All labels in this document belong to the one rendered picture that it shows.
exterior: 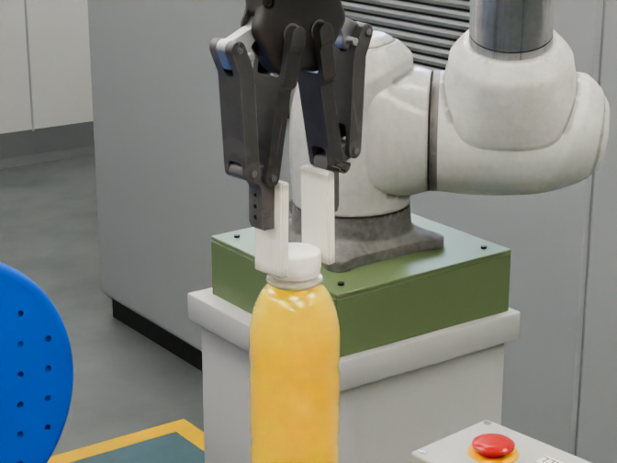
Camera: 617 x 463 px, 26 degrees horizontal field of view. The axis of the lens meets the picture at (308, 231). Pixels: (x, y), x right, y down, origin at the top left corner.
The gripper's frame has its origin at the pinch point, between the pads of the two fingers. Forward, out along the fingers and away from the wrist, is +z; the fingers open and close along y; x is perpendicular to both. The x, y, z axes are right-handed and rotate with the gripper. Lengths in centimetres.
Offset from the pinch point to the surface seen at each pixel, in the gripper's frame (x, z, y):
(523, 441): 3.8, 23.7, -23.0
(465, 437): -0.1, 23.6, -19.8
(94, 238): -373, 135, -222
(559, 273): -87, 60, -148
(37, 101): -506, 106, -278
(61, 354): -38.0, 22.6, -2.8
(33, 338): -38.0, 20.1, 0.3
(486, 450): 4.1, 22.6, -17.6
